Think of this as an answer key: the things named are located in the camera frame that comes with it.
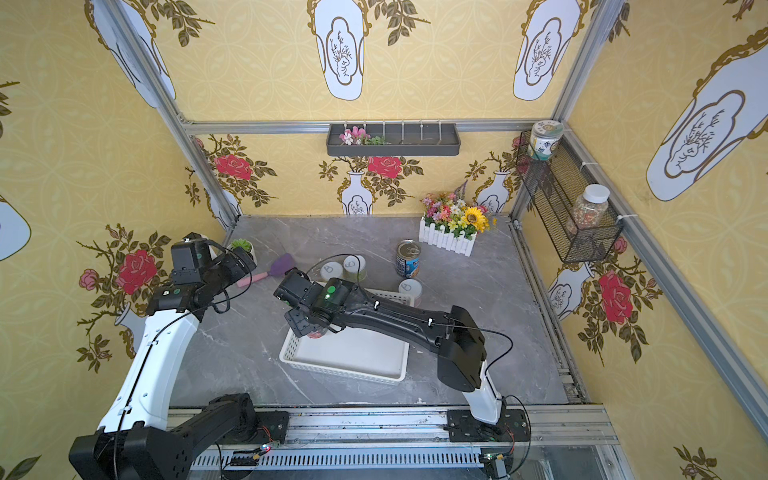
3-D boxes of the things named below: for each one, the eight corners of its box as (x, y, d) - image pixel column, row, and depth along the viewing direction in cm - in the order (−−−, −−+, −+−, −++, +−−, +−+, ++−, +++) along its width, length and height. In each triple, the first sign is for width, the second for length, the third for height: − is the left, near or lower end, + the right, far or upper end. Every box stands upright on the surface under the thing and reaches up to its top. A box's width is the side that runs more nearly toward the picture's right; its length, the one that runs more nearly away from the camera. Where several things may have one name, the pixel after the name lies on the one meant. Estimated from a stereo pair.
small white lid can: (396, 297, 100) (397, 287, 95) (404, 285, 103) (404, 274, 98) (417, 307, 98) (419, 297, 93) (424, 294, 101) (426, 283, 96)
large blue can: (396, 279, 105) (397, 259, 96) (396, 259, 110) (396, 239, 102) (418, 279, 105) (421, 259, 96) (417, 259, 110) (419, 239, 101)
